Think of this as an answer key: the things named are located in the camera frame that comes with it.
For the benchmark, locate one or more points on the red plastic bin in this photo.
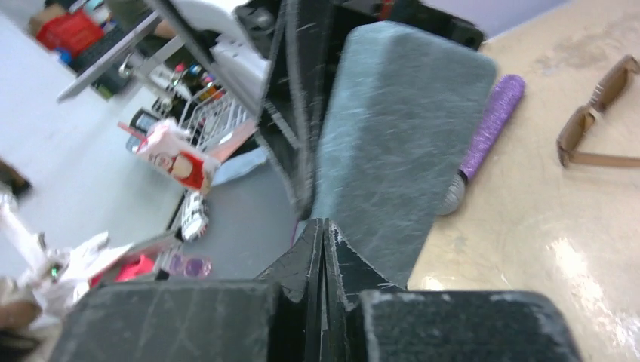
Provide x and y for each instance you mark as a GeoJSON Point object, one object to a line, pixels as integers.
{"type": "Point", "coordinates": [72, 32]}

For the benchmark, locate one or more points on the red white carton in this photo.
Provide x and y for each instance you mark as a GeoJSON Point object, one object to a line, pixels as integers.
{"type": "Point", "coordinates": [167, 148]}

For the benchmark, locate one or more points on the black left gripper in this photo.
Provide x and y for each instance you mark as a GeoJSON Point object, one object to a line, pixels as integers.
{"type": "Point", "coordinates": [293, 102]}

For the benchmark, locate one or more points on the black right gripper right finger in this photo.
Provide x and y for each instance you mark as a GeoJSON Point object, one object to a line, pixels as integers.
{"type": "Point", "coordinates": [372, 319]}

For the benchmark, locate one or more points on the brown frame glasses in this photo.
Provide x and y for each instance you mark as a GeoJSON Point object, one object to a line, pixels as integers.
{"type": "Point", "coordinates": [608, 89]}

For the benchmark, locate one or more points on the white wire rack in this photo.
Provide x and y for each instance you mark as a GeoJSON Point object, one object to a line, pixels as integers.
{"type": "Point", "coordinates": [211, 116]}

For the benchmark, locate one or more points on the grey glasses case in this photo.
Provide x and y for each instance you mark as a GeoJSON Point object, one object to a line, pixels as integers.
{"type": "Point", "coordinates": [403, 110]}

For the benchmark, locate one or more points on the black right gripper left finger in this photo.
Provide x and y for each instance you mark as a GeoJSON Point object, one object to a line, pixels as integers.
{"type": "Point", "coordinates": [275, 316]}

